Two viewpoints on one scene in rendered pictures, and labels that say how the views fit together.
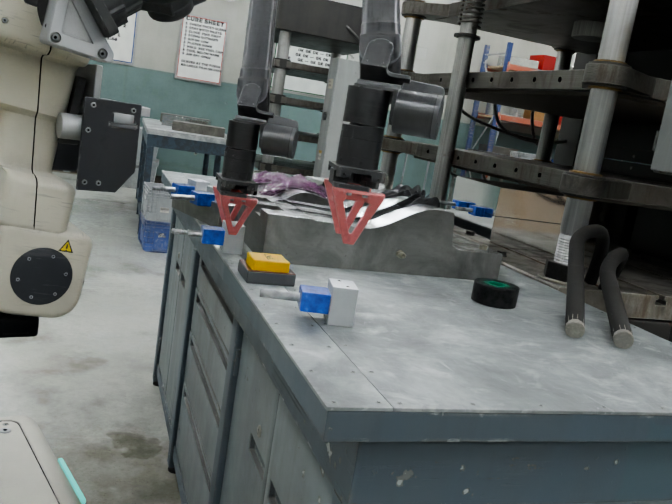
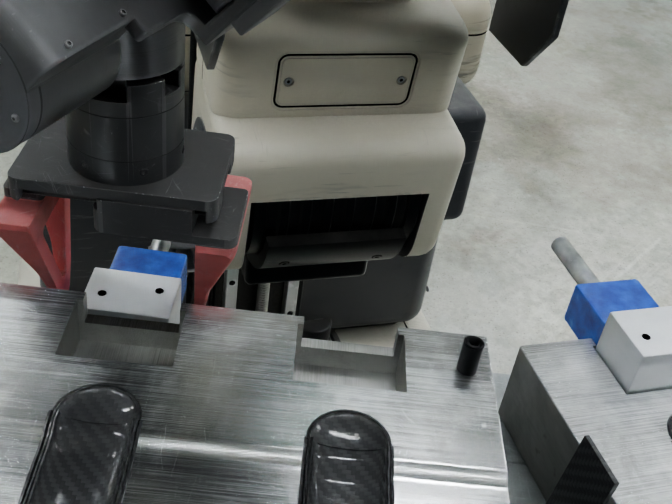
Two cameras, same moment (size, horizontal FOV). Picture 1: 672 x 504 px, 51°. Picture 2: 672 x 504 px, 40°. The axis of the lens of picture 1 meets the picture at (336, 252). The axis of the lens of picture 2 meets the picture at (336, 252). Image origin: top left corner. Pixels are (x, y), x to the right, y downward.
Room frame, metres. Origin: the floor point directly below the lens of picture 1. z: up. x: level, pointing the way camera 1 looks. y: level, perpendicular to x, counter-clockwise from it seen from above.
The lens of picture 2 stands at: (1.52, -0.14, 1.19)
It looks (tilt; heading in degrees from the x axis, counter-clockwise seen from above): 37 degrees down; 106
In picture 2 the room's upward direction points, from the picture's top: 9 degrees clockwise
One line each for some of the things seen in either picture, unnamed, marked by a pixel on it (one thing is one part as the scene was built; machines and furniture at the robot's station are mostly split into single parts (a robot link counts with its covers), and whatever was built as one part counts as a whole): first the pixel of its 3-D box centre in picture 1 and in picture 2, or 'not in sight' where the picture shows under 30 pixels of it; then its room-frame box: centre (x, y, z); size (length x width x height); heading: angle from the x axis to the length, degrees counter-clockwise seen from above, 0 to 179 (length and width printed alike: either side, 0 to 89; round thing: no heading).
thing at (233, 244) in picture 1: (206, 234); (149, 276); (1.30, 0.24, 0.83); 0.13 x 0.05 x 0.05; 108
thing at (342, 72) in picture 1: (306, 120); not in sight; (6.51, 0.46, 1.03); 1.54 x 0.94 x 2.06; 18
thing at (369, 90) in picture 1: (371, 107); not in sight; (0.95, -0.02, 1.10); 0.07 x 0.06 x 0.07; 79
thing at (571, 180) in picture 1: (561, 192); not in sight; (2.31, -0.69, 0.96); 1.29 x 0.83 x 0.18; 20
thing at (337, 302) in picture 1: (306, 298); not in sight; (0.95, 0.03, 0.83); 0.13 x 0.05 x 0.05; 99
